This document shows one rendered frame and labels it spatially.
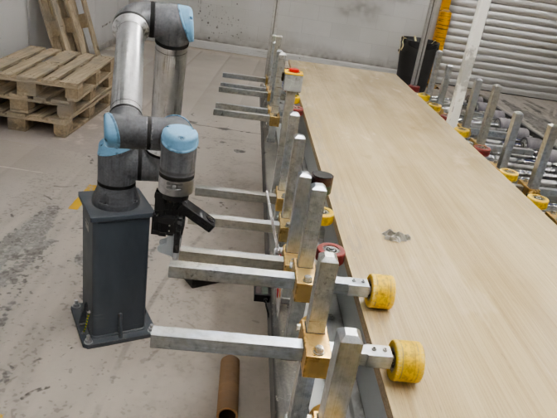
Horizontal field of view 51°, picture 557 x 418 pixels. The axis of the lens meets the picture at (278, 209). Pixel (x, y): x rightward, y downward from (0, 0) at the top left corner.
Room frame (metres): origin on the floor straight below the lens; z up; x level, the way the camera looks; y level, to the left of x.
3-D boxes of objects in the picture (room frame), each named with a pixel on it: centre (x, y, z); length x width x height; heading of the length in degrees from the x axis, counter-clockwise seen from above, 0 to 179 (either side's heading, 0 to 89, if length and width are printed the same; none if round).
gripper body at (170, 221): (1.38, 0.28, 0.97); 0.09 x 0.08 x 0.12; 96
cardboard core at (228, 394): (1.79, 0.09, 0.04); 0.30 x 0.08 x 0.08; 6
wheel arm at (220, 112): (2.89, 0.19, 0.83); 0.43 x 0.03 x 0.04; 96
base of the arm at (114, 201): (2.14, 0.66, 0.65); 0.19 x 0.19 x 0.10
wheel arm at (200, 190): (1.90, 0.09, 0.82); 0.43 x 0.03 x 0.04; 96
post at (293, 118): (1.95, -0.01, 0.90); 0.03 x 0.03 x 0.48; 6
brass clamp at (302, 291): (1.18, -0.08, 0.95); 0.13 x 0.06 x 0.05; 6
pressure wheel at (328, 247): (1.42, -0.16, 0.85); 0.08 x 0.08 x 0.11
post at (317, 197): (1.20, -0.08, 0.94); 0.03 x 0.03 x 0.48; 6
